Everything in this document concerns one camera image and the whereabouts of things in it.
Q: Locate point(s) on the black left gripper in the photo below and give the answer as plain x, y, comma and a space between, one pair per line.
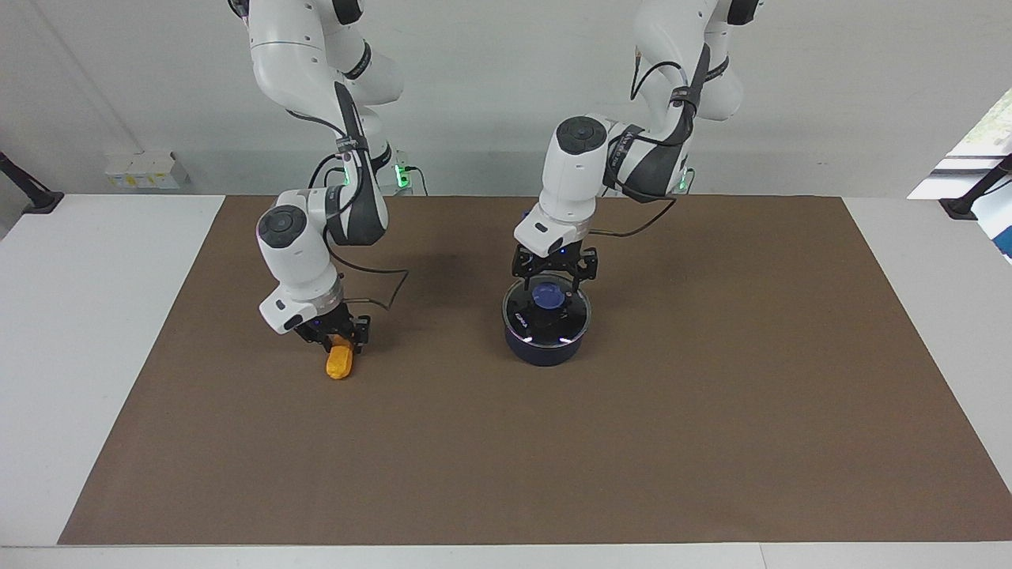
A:
557, 259

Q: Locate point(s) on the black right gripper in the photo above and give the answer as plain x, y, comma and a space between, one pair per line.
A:
328, 325

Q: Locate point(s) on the orange bread roll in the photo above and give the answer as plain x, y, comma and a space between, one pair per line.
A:
341, 363

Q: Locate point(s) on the glass lid with blue knob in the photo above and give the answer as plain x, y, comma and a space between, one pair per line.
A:
549, 312

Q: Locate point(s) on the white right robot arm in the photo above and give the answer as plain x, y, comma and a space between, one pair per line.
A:
296, 253

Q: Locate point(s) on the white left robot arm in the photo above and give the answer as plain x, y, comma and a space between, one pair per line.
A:
569, 174

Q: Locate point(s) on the brown table mat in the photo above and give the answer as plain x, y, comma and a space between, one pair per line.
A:
506, 442

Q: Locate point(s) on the black clamp stand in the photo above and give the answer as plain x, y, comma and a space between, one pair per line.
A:
35, 197
968, 201

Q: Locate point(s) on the light blue object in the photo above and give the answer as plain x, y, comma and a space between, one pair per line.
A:
1000, 229

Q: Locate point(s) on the white wall socket box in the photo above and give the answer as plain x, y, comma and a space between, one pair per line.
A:
146, 170

